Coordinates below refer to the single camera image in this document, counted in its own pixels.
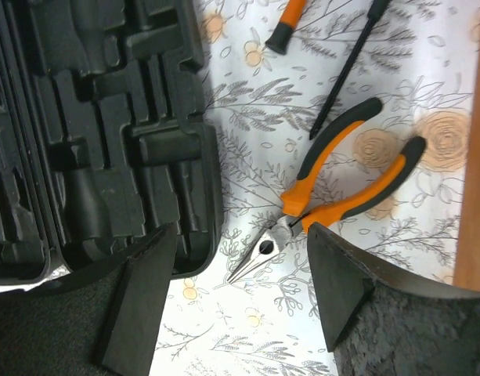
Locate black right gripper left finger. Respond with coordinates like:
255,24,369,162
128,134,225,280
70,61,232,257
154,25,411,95
95,224,176,375

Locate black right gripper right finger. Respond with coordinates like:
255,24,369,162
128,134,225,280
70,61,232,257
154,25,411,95
308,223,480,351

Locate dark green tool case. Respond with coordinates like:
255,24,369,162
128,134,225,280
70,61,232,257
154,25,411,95
0,1,224,286

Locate orange black needle-nose pliers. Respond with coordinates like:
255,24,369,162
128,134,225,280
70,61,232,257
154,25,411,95
226,96,427,284

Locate floral table mat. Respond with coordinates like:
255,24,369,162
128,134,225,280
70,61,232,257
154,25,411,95
151,1,480,375

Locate small black orange screwdriver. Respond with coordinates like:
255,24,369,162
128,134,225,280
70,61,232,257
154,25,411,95
265,0,307,55

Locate orange handled long screwdriver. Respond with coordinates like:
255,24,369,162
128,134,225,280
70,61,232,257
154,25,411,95
309,0,390,140

